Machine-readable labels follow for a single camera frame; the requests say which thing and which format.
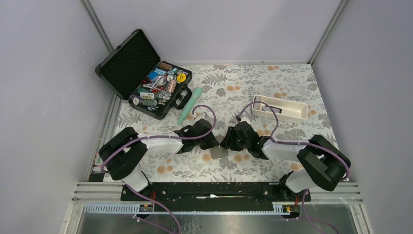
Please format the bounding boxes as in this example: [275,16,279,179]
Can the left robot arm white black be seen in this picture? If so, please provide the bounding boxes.
[98,118,219,200]

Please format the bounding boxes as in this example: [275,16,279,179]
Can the mint green tube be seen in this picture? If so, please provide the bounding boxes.
[177,87,203,125]

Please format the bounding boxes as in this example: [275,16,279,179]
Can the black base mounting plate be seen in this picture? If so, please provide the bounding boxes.
[140,182,311,212]

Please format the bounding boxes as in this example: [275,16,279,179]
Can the playing card deck box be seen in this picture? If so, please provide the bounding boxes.
[139,92,155,99]

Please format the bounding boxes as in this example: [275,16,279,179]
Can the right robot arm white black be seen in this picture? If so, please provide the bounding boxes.
[220,121,351,201]

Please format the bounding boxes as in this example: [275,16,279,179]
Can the black poker chip case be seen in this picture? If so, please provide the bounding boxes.
[95,29,192,119]

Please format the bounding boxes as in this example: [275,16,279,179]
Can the floral patterned table mat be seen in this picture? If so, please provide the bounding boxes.
[103,64,350,183]

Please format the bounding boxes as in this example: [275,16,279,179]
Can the card in white tray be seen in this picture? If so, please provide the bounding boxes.
[262,106,282,114]

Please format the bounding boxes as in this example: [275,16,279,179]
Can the taupe leather card holder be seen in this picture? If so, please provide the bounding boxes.
[209,135,228,160]

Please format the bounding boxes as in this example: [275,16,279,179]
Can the white rectangular tray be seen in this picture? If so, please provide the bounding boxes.
[251,95,308,124]

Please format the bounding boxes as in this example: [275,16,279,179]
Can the yellow poker chip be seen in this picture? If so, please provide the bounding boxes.
[177,73,187,83]

